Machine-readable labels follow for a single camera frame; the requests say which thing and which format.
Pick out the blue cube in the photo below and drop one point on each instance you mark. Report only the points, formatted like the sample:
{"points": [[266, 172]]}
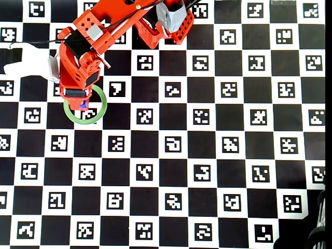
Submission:
{"points": [[83, 104]]}

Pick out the black camera stand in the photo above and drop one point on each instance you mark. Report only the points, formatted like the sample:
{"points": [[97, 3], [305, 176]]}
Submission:
{"points": [[320, 233]]}

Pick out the black white marker mat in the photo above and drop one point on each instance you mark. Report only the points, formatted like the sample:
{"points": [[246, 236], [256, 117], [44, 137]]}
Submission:
{"points": [[207, 168]]}

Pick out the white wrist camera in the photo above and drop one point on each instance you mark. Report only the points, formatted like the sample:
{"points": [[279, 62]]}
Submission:
{"points": [[28, 62]]}

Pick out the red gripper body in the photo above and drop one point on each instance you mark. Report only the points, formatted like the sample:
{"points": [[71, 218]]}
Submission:
{"points": [[74, 93]]}

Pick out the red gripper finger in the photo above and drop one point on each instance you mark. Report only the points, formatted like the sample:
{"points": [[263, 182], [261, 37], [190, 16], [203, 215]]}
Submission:
{"points": [[79, 102]]}

